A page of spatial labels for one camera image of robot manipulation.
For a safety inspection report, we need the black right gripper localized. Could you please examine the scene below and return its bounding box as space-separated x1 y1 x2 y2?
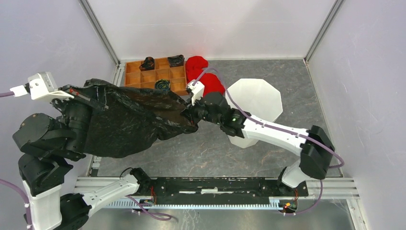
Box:
180 93 222 126

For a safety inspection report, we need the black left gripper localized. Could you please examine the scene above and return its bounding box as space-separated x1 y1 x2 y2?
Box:
54 79 111 154

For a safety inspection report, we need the black plastic trash bag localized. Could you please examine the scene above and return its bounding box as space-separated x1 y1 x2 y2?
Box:
83 79 198 158

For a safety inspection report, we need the white plastic trash bin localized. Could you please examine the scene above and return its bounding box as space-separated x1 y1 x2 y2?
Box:
224 78 283 149

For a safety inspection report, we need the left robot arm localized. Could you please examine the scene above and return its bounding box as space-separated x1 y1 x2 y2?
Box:
12 83 150 230

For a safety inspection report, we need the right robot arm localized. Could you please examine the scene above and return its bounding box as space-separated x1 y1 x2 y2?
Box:
181 92 334 196

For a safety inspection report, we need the black green bag roll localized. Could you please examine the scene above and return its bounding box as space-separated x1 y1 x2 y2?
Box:
154 79 170 91

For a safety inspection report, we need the red cloth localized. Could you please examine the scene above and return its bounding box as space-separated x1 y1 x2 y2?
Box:
185 56 225 96

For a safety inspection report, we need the black bag roll right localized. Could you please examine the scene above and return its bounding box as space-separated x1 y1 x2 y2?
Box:
167 55 185 68

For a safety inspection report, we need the wooden compartment tray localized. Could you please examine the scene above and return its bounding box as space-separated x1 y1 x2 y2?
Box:
124 57 188 96

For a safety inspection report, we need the black bag roll left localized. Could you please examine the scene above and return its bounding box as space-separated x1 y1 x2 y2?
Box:
139 57 155 71

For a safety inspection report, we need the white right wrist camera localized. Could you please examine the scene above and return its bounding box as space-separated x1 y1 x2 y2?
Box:
186 80 205 106

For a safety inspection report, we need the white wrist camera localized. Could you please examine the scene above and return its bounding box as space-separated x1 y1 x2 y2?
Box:
186 80 205 106
10 71 74 102

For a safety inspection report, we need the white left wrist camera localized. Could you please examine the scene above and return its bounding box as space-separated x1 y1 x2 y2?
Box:
10 71 74 102

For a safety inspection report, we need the left aluminium corner post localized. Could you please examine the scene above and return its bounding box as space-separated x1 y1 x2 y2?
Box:
79 0 121 66

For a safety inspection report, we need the aluminium corner post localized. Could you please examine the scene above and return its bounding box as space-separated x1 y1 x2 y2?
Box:
303 0 345 66
79 0 121 66

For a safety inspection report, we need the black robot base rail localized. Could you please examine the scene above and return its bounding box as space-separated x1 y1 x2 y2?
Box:
121 168 309 205

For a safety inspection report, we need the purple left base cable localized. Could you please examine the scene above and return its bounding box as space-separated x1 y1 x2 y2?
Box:
125 194 173 221

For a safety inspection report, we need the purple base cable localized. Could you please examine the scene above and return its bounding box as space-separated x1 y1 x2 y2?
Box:
283 179 324 217
125 194 173 221

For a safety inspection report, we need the white slotted cable duct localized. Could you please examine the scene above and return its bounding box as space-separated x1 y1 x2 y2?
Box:
105 198 297 211

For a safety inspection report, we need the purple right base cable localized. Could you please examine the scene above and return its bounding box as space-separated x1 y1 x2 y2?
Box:
283 179 324 217

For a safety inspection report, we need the right aluminium corner post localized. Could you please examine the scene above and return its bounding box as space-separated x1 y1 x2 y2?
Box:
303 0 345 66

